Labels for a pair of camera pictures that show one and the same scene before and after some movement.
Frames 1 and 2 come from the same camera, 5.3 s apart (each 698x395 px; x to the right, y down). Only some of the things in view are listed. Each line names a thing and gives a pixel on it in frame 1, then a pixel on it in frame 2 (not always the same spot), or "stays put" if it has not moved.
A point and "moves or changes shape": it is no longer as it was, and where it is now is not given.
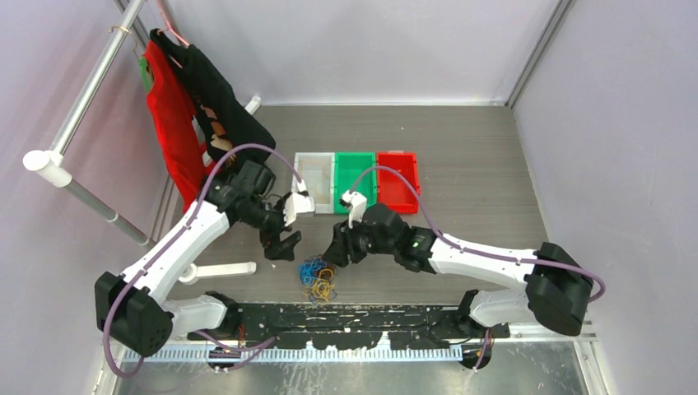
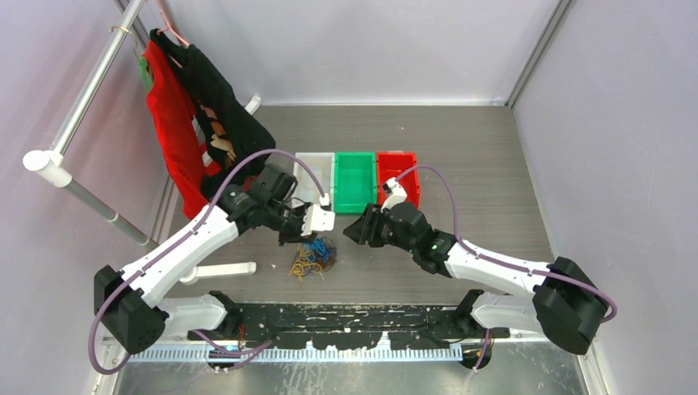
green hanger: [143, 65] stays put
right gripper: [343, 243] -> [365, 230]
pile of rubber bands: [317, 276] moves or changes shape
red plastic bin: [393, 190] stays put
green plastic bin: [348, 164] stays put
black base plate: [416, 326] stays put
